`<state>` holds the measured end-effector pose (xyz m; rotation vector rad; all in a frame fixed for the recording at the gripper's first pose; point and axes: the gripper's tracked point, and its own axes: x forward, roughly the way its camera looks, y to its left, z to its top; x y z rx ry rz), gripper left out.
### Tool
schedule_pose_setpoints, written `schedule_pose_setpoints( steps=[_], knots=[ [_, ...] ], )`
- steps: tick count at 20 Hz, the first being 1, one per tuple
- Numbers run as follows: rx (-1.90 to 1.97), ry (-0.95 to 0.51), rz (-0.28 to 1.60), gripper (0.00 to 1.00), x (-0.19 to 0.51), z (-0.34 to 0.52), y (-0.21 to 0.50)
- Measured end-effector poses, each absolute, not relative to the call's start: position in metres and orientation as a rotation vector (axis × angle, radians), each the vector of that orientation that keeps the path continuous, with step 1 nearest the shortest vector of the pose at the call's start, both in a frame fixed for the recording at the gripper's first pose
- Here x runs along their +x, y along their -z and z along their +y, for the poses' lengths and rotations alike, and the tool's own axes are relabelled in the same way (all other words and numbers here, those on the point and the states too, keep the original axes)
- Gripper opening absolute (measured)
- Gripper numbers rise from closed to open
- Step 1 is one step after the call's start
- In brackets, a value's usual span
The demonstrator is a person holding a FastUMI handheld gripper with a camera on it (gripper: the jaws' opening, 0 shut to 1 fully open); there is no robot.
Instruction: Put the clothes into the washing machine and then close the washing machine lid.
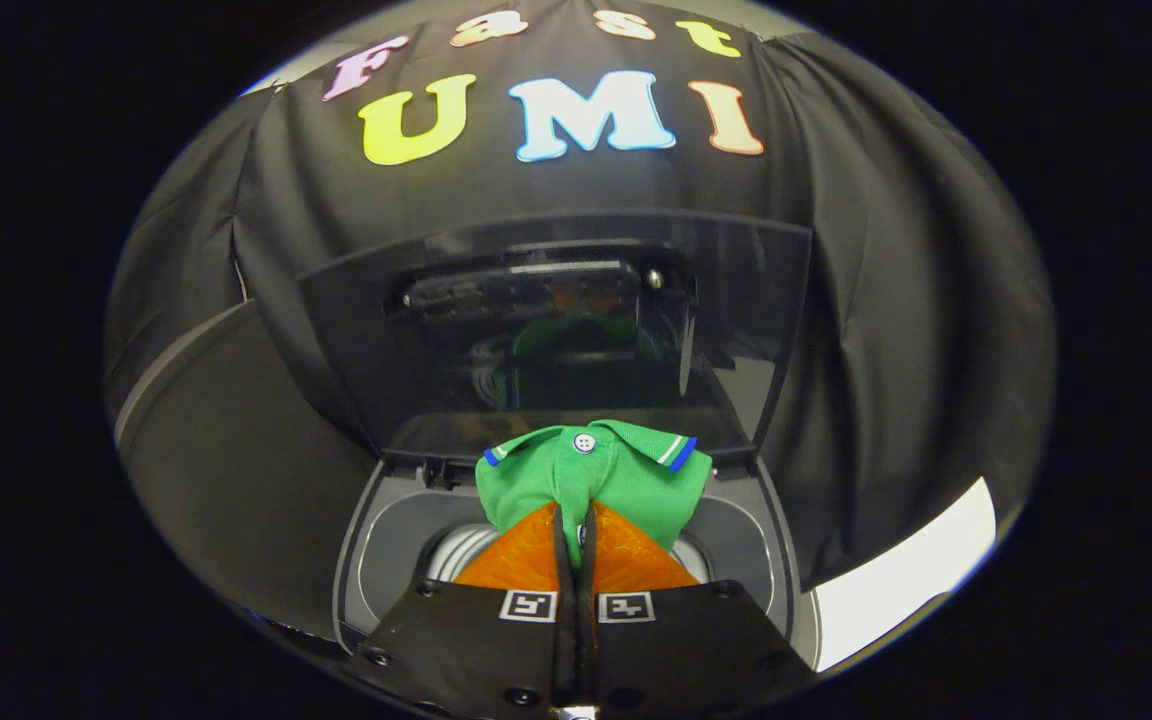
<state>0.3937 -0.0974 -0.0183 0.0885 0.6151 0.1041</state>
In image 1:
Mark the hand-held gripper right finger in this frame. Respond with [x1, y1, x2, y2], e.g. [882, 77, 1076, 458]
[576, 500, 817, 716]

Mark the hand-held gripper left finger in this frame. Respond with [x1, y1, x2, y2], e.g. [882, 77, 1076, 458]
[344, 500, 577, 716]

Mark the grey washing machine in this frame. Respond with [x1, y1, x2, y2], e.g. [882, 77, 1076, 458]
[333, 450, 822, 691]

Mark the green polo shirt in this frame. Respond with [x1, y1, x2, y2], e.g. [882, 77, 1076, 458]
[476, 420, 713, 571]

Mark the dark washing machine lid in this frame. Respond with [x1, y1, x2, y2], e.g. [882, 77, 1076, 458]
[296, 210, 815, 463]

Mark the white table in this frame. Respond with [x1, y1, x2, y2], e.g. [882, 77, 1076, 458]
[811, 477, 997, 673]

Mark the beige and dark cabinet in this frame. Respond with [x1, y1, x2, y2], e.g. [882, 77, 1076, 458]
[114, 300, 379, 641]

